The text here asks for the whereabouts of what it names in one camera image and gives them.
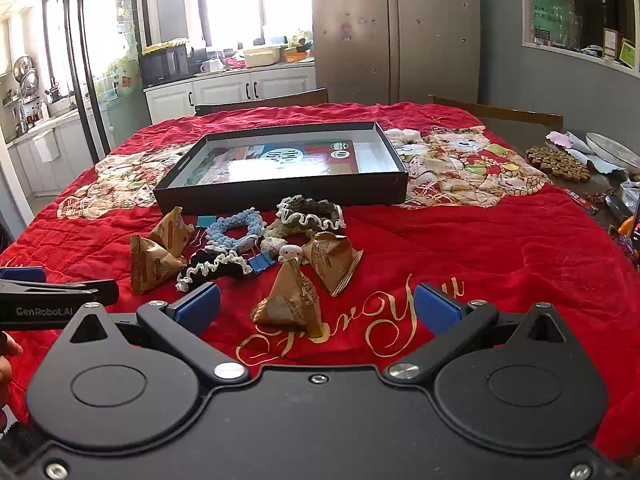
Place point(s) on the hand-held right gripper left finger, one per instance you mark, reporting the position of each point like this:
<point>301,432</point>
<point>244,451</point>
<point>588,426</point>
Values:
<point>199,306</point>

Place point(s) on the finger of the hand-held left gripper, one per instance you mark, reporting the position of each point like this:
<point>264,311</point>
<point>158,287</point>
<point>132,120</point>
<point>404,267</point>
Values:
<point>55,291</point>
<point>22,274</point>

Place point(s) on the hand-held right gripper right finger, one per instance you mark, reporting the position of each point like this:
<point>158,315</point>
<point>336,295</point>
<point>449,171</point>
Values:
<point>435,310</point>

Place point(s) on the black white-edged scrunchie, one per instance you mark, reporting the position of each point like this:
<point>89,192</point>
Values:
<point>215,269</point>

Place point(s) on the brown triangular snack packet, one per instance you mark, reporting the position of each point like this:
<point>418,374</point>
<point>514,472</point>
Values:
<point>287,305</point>
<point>172,232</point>
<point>150,267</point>
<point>330,260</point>

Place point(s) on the light blue knitted scrunchie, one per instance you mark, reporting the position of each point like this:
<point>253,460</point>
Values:
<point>215,237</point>

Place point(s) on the blue binder clip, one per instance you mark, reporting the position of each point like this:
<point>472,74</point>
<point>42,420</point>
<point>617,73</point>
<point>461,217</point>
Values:
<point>261,262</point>

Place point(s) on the teal binder clip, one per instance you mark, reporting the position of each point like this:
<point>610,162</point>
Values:
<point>205,222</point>

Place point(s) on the cream knitted scrunchie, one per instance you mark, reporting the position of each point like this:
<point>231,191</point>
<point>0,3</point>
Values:
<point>272,245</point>

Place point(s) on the black box tray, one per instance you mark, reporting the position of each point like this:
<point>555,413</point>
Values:
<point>280,195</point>

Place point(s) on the olive white-edged scrunchie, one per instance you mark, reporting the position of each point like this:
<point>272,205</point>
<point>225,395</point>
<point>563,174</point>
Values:
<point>310,207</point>

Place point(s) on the person's left hand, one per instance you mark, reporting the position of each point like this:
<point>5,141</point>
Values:
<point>7,360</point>

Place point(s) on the red printed blanket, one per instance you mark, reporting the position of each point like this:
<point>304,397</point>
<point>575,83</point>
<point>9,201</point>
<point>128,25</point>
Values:
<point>475,260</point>

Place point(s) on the grey kitchen counter cabinet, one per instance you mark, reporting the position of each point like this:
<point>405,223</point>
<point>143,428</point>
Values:
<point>75,160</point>

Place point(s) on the white hanging bin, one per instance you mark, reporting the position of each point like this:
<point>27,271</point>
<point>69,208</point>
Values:
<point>47,147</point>

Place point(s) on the row of condiment bottles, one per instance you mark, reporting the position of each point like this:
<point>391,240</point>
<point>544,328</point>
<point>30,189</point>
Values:
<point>30,116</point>

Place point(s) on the shiny candy wrappers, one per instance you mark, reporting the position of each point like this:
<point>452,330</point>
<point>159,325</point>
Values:
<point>585,202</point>

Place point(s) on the wooden bead trivet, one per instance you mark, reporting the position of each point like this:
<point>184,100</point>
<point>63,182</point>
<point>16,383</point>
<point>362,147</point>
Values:
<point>557,162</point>

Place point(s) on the hanging metal bowls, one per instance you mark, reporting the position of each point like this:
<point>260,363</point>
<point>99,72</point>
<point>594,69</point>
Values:
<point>25,77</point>

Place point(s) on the black framed glass door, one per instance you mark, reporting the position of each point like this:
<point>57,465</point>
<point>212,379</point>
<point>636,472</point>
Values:
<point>85,85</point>

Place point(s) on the mint green refrigerator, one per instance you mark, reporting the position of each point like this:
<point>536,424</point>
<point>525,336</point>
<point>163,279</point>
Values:
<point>122,95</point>

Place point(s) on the dark wooden chair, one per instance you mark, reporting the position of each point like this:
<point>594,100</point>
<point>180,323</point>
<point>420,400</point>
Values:
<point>262,100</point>
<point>500,112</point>

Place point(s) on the pink cloth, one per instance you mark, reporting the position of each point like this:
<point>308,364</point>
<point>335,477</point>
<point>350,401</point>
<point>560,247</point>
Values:
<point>560,139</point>

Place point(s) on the white counter cabinet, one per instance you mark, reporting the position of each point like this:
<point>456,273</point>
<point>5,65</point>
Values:
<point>225,92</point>

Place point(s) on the light blue cloth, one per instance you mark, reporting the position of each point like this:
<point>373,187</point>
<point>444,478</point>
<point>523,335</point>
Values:
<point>597,162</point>

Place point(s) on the clear plastic bag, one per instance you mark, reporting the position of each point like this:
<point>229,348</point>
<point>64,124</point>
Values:
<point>627,195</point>

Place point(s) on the white plate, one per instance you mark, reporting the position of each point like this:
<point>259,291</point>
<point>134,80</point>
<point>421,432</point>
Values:
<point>615,152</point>

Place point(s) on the white mug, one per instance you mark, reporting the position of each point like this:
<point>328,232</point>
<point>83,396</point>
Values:
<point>212,66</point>

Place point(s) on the black microwave oven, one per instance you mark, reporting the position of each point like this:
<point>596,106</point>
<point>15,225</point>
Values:
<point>160,66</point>

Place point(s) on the red cloth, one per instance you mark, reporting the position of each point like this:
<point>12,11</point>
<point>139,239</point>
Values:
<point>233,62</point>

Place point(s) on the cream plastic container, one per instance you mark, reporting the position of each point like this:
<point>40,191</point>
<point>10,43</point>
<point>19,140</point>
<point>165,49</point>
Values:
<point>262,57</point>

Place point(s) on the yellow cloth cover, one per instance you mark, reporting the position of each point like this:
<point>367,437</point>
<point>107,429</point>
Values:
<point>162,47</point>

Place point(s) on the orange bowl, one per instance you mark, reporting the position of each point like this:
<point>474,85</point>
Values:
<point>296,57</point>

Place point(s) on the steel double-door refrigerator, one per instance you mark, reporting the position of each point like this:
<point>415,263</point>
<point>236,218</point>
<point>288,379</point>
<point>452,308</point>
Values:
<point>425,35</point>

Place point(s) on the white flower bunch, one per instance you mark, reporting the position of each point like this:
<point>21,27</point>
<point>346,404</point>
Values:
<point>300,39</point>

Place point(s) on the pink figure fridge magnet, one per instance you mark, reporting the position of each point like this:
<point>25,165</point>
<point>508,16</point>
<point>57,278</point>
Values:
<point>346,31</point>

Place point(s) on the bright window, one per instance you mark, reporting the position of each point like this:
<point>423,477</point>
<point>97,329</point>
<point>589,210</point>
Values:
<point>235,0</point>

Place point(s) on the green poster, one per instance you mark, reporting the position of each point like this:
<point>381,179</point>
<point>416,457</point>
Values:
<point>547,17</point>

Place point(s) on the white wall shelf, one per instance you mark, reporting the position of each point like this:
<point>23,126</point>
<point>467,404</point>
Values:
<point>550,48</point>

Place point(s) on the brown picture frame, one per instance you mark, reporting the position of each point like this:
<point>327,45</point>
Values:
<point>611,42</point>

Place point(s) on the green picture frame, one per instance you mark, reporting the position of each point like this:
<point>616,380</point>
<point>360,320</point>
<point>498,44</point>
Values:
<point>627,52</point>

